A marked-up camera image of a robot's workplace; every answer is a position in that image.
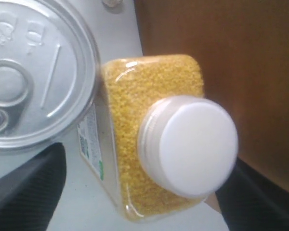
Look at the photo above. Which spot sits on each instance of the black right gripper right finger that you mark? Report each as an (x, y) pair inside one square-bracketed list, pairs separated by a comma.
[(251, 202)]

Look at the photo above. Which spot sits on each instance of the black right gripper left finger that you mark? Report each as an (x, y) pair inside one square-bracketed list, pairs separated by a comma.
[(30, 194)]

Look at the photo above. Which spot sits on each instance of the yellow millet bottle white cap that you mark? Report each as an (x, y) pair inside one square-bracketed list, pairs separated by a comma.
[(156, 144)]

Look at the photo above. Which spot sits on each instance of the clear can dark contents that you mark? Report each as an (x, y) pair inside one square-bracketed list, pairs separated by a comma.
[(49, 70)]

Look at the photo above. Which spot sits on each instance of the brown paper shopping bag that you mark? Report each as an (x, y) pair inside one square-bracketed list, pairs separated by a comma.
[(242, 47)]

